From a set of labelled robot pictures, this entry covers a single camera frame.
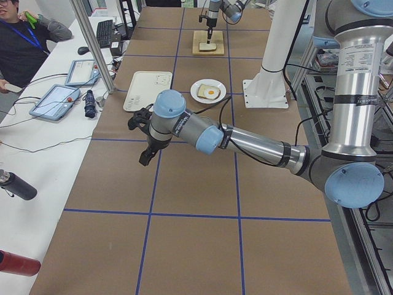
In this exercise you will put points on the wooden cutting board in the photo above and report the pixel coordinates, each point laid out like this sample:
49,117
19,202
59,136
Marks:
201,36

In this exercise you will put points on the brown paper table mat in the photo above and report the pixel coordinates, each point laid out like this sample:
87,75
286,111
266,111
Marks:
191,223

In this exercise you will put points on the seated person in black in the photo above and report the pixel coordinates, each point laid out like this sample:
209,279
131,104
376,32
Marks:
23,49

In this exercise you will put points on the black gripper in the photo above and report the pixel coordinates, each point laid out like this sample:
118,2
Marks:
152,145
210,22

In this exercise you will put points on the white round plate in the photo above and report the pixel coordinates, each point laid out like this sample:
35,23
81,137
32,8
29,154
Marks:
194,88

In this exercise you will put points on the cream plastic tray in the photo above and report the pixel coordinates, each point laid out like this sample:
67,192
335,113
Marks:
144,88

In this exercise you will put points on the black keyboard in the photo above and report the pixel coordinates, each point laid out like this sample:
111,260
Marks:
104,32

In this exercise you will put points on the teach pendant tablet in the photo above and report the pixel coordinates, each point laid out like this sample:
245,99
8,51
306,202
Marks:
55,103
82,73

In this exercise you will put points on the bread slice with fried egg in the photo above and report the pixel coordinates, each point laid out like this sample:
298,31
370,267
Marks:
208,92

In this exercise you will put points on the black computer mouse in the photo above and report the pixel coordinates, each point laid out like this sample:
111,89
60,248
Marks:
82,50

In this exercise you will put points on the red bottle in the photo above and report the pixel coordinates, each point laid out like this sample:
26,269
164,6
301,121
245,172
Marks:
19,265

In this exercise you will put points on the near teach pendant tablet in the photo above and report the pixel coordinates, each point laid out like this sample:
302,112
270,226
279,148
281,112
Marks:
55,103

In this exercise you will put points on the small black box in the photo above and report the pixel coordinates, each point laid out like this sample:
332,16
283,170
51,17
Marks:
116,48

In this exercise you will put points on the black thermos bottle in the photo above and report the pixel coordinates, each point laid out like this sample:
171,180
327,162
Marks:
17,186

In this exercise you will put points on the folded dark blue umbrella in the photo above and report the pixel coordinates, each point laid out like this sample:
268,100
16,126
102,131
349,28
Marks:
90,110

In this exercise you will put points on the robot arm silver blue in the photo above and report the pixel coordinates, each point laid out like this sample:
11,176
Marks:
344,169
232,11

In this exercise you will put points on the far teach pendant tablet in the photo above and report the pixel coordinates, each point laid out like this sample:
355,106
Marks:
82,73

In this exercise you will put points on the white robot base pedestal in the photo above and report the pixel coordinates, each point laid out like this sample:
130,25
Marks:
268,88

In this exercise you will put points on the white bread slice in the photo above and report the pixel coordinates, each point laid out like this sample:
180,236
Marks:
204,47

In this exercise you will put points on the aluminium frame post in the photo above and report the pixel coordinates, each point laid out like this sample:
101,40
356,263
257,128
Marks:
92,43

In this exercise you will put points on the green handheld object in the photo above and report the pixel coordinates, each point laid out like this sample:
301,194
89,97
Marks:
31,20

